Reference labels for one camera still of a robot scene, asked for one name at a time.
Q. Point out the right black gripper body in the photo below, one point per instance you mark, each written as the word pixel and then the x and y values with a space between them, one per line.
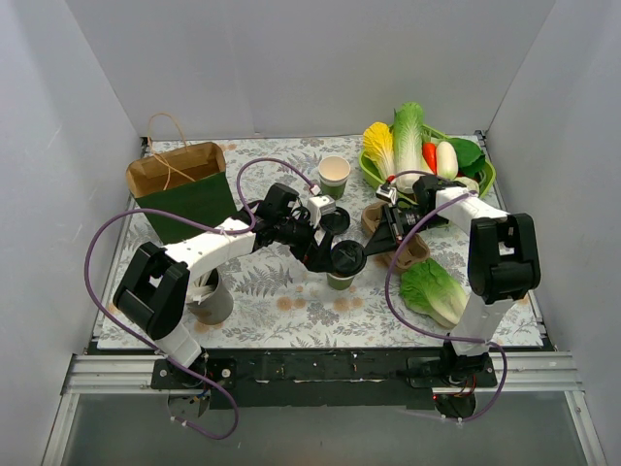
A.
pixel 394 228

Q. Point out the yellow cabbage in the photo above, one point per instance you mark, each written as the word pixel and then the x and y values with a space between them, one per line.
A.
pixel 378 146

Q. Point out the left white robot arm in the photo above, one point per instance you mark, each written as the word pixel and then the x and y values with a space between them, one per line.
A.
pixel 153 290

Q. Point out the red orange pepper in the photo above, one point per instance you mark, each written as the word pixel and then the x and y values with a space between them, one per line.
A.
pixel 429 155

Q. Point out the dark green leafy vegetable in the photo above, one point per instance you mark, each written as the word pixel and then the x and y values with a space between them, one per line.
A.
pixel 470 157

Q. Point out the wrist white camera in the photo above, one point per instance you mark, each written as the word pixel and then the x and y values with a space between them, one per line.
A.
pixel 319 206
pixel 387 193

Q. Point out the tall green napa cabbage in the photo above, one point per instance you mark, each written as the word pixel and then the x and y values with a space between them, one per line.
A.
pixel 407 143

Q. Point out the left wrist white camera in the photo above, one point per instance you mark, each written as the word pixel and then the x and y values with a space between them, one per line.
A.
pixel 319 206

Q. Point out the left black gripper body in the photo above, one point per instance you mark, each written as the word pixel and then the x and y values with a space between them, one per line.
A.
pixel 319 248

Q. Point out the white radish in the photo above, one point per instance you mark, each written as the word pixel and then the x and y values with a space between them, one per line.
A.
pixel 446 161

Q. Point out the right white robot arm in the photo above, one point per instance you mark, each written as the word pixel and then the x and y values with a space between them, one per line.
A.
pixel 503 266

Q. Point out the small white bok choy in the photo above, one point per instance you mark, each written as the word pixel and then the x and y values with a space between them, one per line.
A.
pixel 470 184

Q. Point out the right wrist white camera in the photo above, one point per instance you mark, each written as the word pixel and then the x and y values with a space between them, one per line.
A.
pixel 387 193

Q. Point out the green lettuce on mat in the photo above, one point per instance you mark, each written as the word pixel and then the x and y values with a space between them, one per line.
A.
pixel 427 288

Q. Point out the grey straw holder cup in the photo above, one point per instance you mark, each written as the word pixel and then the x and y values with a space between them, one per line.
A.
pixel 218 307

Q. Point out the green paper coffee cup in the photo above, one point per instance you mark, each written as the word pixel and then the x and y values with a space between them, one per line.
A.
pixel 339 282

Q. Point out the aluminium frame rail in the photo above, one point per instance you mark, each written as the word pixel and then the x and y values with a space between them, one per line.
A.
pixel 132 374

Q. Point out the floral patterned table mat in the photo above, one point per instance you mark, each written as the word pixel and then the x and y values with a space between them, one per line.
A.
pixel 277 302

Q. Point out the green brown paper bag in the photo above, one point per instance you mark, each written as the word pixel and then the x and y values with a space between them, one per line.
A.
pixel 189 181

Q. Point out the green plastic vegetable basket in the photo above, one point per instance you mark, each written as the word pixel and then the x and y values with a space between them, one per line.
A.
pixel 486 174

